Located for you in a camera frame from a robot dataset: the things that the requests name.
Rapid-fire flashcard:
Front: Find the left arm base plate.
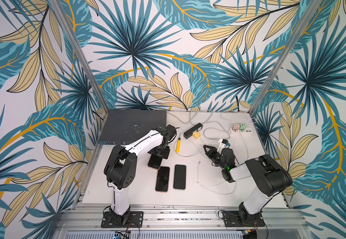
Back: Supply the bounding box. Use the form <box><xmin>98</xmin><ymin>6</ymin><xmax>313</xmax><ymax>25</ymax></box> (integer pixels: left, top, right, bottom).
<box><xmin>100</xmin><ymin>211</ymin><xmax>144</xmax><ymax>229</ymax></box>

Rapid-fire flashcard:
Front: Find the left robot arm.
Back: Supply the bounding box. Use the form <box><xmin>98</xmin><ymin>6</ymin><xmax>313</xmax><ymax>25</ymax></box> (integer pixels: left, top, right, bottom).
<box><xmin>103</xmin><ymin>124</ymin><xmax>177</xmax><ymax>226</ymax></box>

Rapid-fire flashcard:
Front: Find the yellow charger plug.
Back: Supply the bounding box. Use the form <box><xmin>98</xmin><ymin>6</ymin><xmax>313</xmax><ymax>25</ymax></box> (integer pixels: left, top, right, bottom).
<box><xmin>193</xmin><ymin>131</ymin><xmax>201</xmax><ymax>139</ymax></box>

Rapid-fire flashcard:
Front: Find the white power strip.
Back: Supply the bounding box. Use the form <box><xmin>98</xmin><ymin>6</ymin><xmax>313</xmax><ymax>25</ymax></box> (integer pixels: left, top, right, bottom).
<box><xmin>231</xmin><ymin>127</ymin><xmax>254</xmax><ymax>136</ymax></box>

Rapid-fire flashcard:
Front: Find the aluminium rail frame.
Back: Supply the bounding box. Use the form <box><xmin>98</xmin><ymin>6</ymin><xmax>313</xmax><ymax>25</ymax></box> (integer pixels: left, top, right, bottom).
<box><xmin>53</xmin><ymin>204</ymin><xmax>313</xmax><ymax>239</ymax></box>

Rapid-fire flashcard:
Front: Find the pink charger plug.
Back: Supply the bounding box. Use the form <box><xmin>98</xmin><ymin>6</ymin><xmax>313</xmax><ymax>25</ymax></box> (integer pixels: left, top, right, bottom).
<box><xmin>232</xmin><ymin>124</ymin><xmax>240</xmax><ymax>131</ymax></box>

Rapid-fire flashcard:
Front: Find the dark grey network switch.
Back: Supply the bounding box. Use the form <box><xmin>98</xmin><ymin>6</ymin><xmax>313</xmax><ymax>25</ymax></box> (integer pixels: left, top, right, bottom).
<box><xmin>98</xmin><ymin>110</ymin><xmax>167</xmax><ymax>145</ymax></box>

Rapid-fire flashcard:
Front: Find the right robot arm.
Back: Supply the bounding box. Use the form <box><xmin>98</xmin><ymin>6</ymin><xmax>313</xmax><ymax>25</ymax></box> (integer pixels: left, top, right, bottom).
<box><xmin>203</xmin><ymin>145</ymin><xmax>292</xmax><ymax>226</ymax></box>

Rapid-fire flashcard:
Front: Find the yellow handled screwdriver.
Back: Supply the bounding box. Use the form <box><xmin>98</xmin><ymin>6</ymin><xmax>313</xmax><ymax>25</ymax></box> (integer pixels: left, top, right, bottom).
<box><xmin>176</xmin><ymin>133</ymin><xmax>182</xmax><ymax>154</ymax></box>

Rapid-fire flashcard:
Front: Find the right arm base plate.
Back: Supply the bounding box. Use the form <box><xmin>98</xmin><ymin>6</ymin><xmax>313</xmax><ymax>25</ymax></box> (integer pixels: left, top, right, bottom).
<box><xmin>217</xmin><ymin>210</ymin><xmax>265</xmax><ymax>229</ymax></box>

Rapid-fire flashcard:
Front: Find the white charging cable mint phone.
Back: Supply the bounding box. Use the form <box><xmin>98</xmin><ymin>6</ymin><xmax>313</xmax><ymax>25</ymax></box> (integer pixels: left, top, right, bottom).
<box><xmin>233</xmin><ymin>122</ymin><xmax>252</xmax><ymax>165</ymax></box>

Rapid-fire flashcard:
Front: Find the green charger plug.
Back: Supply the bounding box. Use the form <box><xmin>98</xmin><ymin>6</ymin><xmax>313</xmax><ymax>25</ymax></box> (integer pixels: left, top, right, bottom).
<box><xmin>239</xmin><ymin>123</ymin><xmax>247</xmax><ymax>130</ymax></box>

